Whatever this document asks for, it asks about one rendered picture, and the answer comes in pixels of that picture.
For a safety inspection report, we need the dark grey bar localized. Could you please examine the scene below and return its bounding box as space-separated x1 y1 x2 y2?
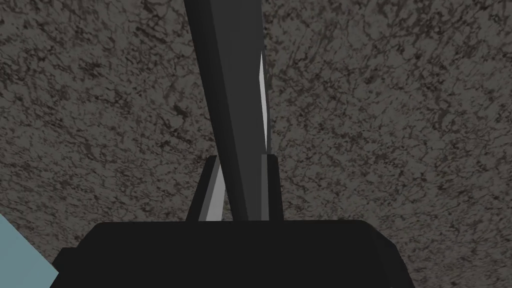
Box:
183 0 273 222

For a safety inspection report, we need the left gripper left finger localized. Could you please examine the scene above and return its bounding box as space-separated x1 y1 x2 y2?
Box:
185 155 228 222

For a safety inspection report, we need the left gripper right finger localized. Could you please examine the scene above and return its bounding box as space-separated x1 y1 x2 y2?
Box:
260 153 285 222

